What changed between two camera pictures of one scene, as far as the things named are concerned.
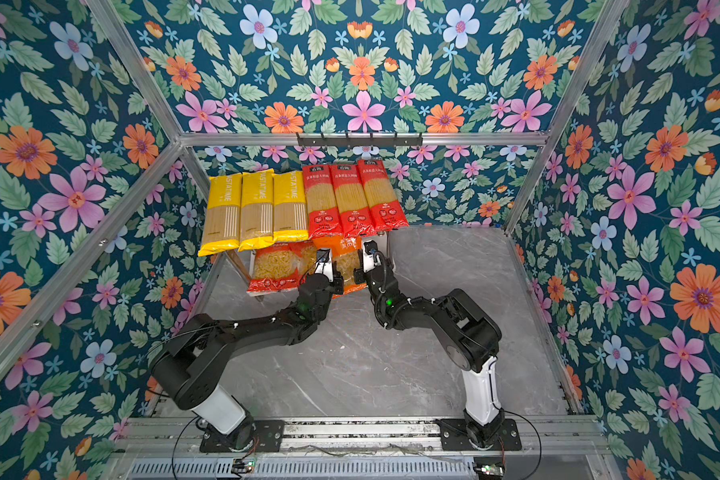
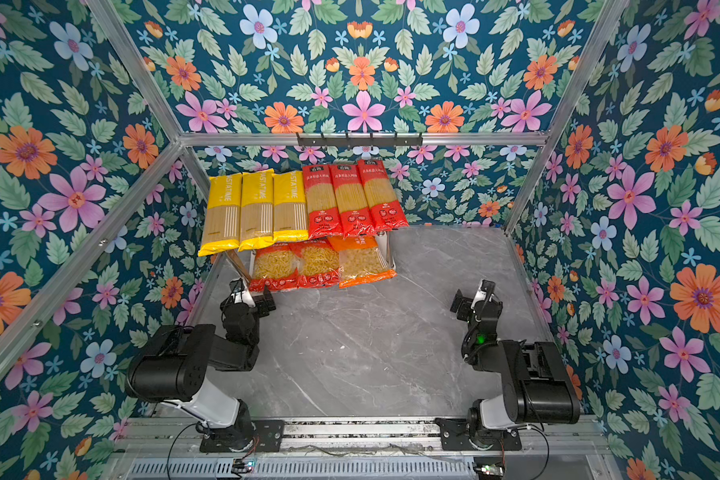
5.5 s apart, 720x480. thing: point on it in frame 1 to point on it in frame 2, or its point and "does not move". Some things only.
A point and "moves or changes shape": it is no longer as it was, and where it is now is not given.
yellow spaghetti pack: x=223 y=216 does not move
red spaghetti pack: x=323 y=215 does not move
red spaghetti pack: x=382 y=199 does not move
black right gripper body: x=371 y=280 to x=467 y=314
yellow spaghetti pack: x=289 y=206 does not move
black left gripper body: x=335 y=287 to x=255 y=311
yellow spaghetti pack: x=257 y=210 does not move
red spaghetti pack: x=354 y=213 does not move
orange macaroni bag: x=345 y=254 moves or changes shape
